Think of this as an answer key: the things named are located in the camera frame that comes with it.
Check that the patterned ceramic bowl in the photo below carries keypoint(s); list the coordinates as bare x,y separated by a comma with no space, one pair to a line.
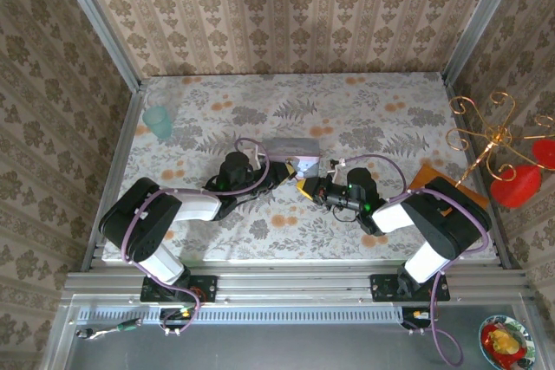
526,350

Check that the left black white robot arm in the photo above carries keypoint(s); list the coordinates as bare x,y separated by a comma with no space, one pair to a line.
139,218

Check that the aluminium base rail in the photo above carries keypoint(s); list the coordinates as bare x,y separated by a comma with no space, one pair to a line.
282,283

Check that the red round ornament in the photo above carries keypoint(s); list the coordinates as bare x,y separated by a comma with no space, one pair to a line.
545,154

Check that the cartoon print tin box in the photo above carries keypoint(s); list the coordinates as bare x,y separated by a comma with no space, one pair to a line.
290,147

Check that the clear glass cup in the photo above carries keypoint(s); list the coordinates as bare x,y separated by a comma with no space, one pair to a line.
167,100

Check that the aluminium frame post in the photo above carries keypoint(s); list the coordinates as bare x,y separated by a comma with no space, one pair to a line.
481,19
99,23

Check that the green translucent plastic cup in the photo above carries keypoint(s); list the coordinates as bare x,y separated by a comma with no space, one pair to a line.
158,123

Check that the red yellow toy fruit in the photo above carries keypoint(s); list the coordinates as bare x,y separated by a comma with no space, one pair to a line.
503,342

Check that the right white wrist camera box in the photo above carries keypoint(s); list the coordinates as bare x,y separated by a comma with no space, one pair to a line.
336,166

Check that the grey metal shelf panel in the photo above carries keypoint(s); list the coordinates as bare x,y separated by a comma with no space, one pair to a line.
282,348

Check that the aluminium side rail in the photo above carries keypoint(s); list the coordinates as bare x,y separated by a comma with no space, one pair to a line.
455,101
126,140

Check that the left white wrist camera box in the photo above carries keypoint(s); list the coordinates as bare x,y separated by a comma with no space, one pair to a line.
259,160

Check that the floral patterned table mat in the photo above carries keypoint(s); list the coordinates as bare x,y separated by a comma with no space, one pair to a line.
303,101

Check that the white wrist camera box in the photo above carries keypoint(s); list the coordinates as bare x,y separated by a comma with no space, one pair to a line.
259,160
336,166

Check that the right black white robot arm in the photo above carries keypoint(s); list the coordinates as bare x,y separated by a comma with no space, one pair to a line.
451,218

